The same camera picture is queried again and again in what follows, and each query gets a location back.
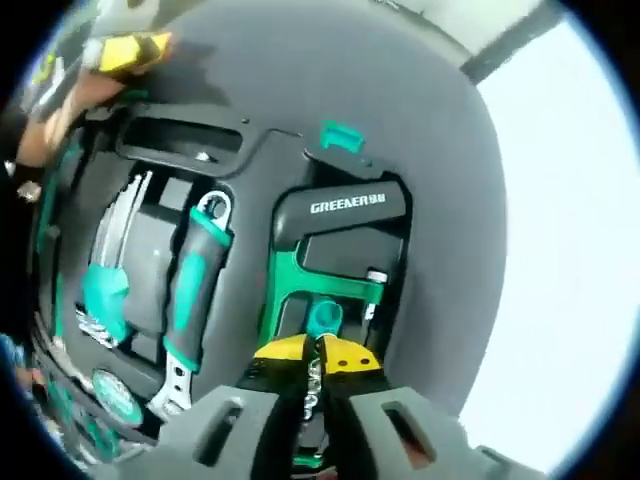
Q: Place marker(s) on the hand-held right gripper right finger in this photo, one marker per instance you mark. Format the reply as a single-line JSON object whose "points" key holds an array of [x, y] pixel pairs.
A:
{"points": [[430, 440]]}

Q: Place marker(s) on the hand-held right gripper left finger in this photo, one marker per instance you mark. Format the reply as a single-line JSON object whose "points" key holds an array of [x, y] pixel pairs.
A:
{"points": [[215, 430]]}

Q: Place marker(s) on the green black mini hacksaw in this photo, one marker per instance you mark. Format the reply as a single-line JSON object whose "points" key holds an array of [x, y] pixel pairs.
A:
{"points": [[280, 280]]}

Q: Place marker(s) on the black toolbox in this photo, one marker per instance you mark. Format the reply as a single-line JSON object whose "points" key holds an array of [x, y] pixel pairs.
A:
{"points": [[250, 165]]}

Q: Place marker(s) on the hex key set teal holder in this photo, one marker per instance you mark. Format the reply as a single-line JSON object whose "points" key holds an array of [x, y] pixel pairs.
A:
{"points": [[107, 295]]}

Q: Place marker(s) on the person's left hand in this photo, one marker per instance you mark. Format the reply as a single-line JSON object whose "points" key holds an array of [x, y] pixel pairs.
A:
{"points": [[75, 110]]}

